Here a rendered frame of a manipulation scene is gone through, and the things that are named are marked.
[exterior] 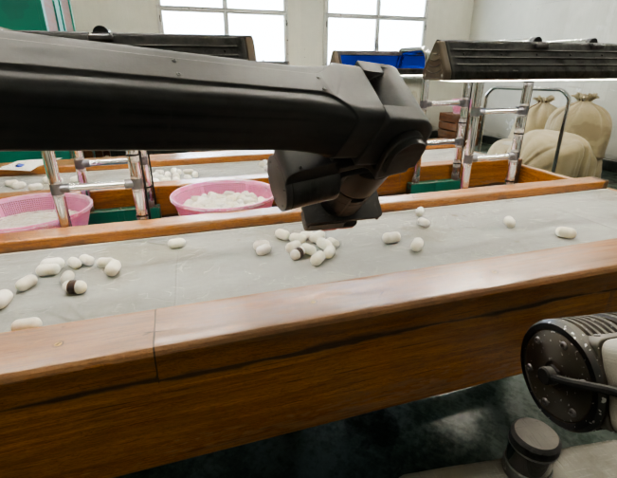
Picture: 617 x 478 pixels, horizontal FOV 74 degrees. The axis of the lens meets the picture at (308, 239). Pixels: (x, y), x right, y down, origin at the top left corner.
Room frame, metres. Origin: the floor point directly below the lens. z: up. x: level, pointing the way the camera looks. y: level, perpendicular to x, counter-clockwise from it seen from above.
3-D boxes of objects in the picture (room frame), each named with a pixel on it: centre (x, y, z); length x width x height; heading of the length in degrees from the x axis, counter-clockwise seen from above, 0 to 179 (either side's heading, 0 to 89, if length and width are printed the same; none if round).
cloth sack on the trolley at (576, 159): (3.29, -1.87, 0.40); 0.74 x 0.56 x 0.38; 111
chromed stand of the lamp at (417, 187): (1.41, -0.40, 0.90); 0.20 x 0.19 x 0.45; 107
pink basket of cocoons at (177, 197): (1.01, 0.21, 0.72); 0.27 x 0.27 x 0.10
